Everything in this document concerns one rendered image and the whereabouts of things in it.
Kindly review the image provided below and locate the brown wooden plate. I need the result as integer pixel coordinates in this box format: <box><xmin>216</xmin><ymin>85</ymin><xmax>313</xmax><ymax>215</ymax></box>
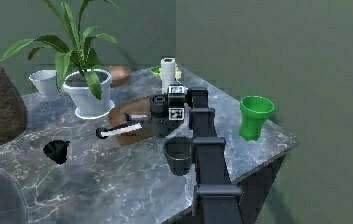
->
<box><xmin>108</xmin><ymin>95</ymin><xmax>162</xmax><ymax>146</ymax></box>

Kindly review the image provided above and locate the green house plant white pot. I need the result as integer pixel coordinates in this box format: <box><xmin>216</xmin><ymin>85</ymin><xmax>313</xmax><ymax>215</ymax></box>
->
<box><xmin>0</xmin><ymin>0</ymin><xmax>122</xmax><ymax>120</ymax></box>

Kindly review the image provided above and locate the grey rounded object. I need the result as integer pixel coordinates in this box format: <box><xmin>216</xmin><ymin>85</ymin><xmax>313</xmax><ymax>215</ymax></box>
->
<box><xmin>0</xmin><ymin>163</ymin><xmax>28</xmax><ymax>224</ymax></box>

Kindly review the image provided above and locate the dark grey cup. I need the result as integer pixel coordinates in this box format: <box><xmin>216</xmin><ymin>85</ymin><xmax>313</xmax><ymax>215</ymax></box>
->
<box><xmin>163</xmin><ymin>135</ymin><xmax>195</xmax><ymax>177</ymax></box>

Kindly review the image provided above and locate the small black cup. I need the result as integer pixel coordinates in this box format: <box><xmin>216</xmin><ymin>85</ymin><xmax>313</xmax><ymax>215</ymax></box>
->
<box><xmin>42</xmin><ymin>139</ymin><xmax>71</xmax><ymax>165</ymax></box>

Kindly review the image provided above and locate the brown wooden bowl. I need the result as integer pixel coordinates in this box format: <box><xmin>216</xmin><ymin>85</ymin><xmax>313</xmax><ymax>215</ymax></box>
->
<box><xmin>105</xmin><ymin>65</ymin><xmax>132</xmax><ymax>88</ymax></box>

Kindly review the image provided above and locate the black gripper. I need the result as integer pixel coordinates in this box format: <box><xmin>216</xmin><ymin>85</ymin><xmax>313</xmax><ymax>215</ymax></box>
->
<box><xmin>95</xmin><ymin>93</ymin><xmax>182</xmax><ymax>140</ymax></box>

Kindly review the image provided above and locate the white empty pot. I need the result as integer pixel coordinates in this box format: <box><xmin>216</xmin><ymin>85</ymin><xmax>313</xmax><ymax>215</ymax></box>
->
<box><xmin>28</xmin><ymin>69</ymin><xmax>64</xmax><ymax>102</ymax></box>

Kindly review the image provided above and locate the green and yellow food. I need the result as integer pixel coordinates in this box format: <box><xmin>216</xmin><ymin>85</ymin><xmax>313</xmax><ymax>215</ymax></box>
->
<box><xmin>150</xmin><ymin>65</ymin><xmax>184</xmax><ymax>81</ymax></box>

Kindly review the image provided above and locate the grey marble table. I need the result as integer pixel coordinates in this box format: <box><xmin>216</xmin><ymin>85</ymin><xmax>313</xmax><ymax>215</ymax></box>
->
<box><xmin>0</xmin><ymin>65</ymin><xmax>299</xmax><ymax>224</ymax></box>

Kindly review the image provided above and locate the white paper towel roll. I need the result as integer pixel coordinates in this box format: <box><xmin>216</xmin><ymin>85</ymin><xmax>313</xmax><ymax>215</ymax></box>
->
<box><xmin>160</xmin><ymin>57</ymin><xmax>177</xmax><ymax>95</ymax></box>

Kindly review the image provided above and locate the green cup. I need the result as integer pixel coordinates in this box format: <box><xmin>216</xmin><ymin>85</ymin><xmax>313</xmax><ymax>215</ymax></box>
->
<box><xmin>239</xmin><ymin>95</ymin><xmax>276</xmax><ymax>142</ymax></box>

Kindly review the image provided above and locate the brown rock shaped object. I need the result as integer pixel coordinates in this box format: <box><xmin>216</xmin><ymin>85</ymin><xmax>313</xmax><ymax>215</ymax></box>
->
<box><xmin>0</xmin><ymin>59</ymin><xmax>29</xmax><ymax>146</ymax></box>

